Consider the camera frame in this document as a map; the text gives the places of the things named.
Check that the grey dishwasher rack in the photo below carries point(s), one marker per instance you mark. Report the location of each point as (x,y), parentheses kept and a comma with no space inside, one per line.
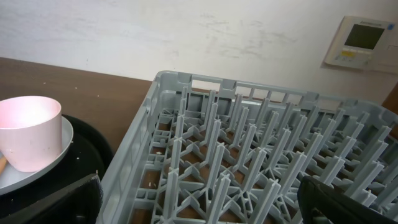
(208,150)

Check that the wall control panel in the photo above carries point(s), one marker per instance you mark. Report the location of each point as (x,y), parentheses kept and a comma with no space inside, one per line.
(364,44)

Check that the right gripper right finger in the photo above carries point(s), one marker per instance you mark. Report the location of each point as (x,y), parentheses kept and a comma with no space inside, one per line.
(316,197)

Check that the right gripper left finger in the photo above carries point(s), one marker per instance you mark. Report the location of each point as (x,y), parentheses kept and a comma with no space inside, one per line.
(79,202)

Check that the grey round plate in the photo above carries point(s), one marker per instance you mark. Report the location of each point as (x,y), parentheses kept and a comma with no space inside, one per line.
(12,179)

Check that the wooden chopstick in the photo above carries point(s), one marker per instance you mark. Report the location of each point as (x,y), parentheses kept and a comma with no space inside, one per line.
(3,163)

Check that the pink plastic cup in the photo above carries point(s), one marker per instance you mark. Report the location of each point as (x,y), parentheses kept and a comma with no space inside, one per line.
(31,132)

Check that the round black serving tray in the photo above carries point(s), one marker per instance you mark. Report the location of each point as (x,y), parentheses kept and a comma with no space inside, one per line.
(88,153)

